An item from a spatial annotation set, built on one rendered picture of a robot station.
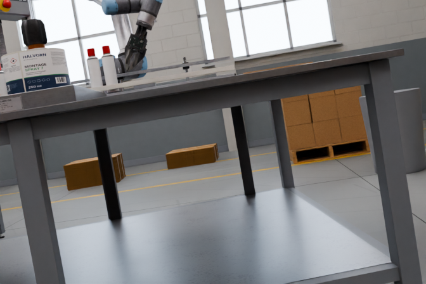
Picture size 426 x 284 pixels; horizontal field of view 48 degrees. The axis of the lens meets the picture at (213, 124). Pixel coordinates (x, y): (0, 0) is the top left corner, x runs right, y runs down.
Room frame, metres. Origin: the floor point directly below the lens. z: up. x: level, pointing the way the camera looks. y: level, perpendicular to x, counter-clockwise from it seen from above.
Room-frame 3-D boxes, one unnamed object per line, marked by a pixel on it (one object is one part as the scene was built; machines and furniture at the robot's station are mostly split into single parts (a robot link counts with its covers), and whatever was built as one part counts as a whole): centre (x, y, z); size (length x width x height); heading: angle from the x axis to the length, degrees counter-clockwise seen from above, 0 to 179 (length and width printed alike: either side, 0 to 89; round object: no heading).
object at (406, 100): (3.78, -1.40, 0.31); 0.46 x 0.46 x 0.62
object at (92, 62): (2.09, 0.47, 0.98); 0.05 x 0.05 x 0.20
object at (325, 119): (5.55, -1.19, 0.45); 1.20 x 0.83 x 0.89; 177
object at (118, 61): (2.38, 0.47, 1.01); 0.13 x 0.12 x 0.14; 119
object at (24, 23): (1.79, 0.60, 1.03); 0.09 x 0.09 x 0.30
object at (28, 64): (1.60, 0.55, 0.95); 0.20 x 0.20 x 0.14
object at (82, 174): (6.12, 1.57, 0.16); 0.64 x 0.53 x 0.31; 90
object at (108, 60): (2.09, 0.40, 0.98); 0.05 x 0.05 x 0.20
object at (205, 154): (6.52, 0.34, 0.10); 0.64 x 0.52 x 0.20; 83
